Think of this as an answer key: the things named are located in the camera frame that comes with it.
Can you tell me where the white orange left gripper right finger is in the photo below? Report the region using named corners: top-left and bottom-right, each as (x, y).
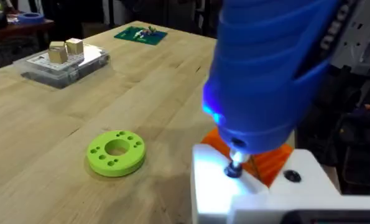
top-left (254, 144), bottom-right (341, 196)

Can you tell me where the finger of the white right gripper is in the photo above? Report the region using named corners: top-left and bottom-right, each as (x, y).
top-left (329, 0), bottom-right (370, 76)

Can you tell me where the white orange left gripper left finger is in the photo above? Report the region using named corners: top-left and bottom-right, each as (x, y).
top-left (190, 127), bottom-right (270, 224)

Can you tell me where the black screw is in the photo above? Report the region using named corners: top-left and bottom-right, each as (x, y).
top-left (224, 161), bottom-right (243, 179)

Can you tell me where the blue electric screwdriver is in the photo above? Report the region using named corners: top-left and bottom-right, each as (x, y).
top-left (202, 0), bottom-right (344, 175)

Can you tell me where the green disc with holes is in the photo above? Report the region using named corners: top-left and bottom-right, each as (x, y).
top-left (86, 129), bottom-right (147, 178)

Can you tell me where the green board with toy blocks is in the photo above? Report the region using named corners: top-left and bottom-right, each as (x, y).
top-left (114, 25), bottom-right (169, 46)

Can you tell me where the clear plastic box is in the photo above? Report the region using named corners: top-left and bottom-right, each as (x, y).
top-left (12, 43), bottom-right (111, 90)

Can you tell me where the wooden cube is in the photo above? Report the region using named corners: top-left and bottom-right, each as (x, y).
top-left (47, 41), bottom-right (69, 65)
top-left (65, 37), bottom-right (85, 55)

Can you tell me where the blue tape roll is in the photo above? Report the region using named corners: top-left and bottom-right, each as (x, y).
top-left (16, 12), bottom-right (45, 26)

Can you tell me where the brown side table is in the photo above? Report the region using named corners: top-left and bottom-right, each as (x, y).
top-left (0, 18), bottom-right (55, 43)

